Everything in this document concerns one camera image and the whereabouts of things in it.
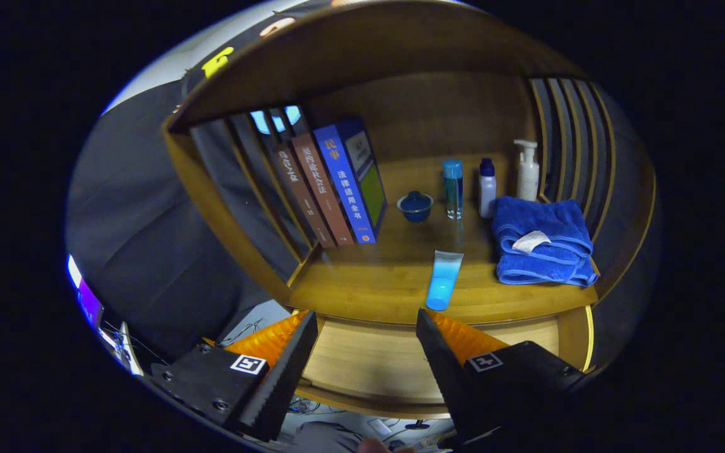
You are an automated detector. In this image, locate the blue folded towel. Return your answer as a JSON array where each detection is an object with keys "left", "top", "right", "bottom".
[{"left": 492, "top": 196, "right": 599, "bottom": 287}]

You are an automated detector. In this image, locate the white pump bottle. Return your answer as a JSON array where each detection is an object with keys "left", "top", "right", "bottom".
[{"left": 514, "top": 139, "right": 540, "bottom": 202}]

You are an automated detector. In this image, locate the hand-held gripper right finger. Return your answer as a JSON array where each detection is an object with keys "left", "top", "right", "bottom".
[{"left": 416, "top": 308, "right": 590, "bottom": 447}]

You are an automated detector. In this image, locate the wooden countertop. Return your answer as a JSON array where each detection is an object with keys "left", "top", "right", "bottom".
[{"left": 287, "top": 154, "right": 599, "bottom": 326}]

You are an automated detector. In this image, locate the light blue tube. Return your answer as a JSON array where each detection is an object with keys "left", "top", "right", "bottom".
[{"left": 425, "top": 250, "right": 464, "bottom": 311}]

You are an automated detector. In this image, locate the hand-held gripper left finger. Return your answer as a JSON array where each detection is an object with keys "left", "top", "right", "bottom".
[{"left": 149, "top": 310, "right": 319, "bottom": 443}]

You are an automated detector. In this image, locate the black backdrop cloth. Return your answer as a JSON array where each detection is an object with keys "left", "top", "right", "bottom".
[{"left": 65, "top": 19, "right": 313, "bottom": 378}]

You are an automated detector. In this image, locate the blue book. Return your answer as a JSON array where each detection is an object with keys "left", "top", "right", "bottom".
[{"left": 313, "top": 117, "right": 388, "bottom": 245}]

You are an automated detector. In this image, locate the white bottle dark cap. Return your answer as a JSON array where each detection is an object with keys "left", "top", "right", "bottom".
[{"left": 479, "top": 157, "right": 497, "bottom": 219}]

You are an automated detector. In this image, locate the clear blue bottle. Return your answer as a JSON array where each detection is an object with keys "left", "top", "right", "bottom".
[{"left": 442, "top": 159, "right": 464, "bottom": 220}]

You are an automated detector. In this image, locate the wooden drawer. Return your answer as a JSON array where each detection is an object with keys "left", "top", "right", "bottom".
[{"left": 293, "top": 305, "right": 595, "bottom": 419}]

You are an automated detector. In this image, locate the reddish brown book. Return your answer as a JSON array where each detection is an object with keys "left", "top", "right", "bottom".
[{"left": 291, "top": 133, "right": 356, "bottom": 246}]

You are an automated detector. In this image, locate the wooden cabinet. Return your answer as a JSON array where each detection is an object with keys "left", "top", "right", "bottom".
[{"left": 161, "top": 0, "right": 659, "bottom": 419}]

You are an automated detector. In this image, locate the dark brown book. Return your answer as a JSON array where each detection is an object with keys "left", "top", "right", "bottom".
[{"left": 273, "top": 143, "right": 336, "bottom": 248}]

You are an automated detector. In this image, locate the blue lidded teacup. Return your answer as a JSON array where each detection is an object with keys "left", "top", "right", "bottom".
[{"left": 397, "top": 191, "right": 434, "bottom": 223}]

